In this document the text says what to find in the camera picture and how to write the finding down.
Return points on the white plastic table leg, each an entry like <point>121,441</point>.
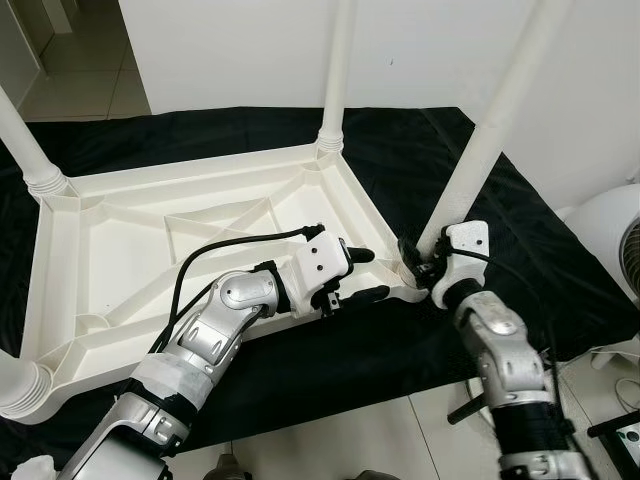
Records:
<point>20,390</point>
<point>500,120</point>
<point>25,150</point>
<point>337,70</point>

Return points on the white plastic children table top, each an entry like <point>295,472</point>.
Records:
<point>100,260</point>

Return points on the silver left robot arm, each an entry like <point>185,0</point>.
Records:
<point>215,320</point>

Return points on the white cloth shoulder wrap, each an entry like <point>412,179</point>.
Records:
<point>30,468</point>

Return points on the black tablecloth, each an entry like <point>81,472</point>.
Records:
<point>470,160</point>

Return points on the black metal worktable leg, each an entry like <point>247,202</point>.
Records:
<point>465,408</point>

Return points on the white fan head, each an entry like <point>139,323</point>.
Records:
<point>600,230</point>

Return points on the grey right robot foot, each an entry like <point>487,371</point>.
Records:
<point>375,476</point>

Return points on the grey robot foot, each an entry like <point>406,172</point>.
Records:
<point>225,468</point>
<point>375,476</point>

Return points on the grey left robot foot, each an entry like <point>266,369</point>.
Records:
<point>225,468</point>

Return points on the black floor object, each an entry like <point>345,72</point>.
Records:
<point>615,440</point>

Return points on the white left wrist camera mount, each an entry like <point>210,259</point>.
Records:
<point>320,255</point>

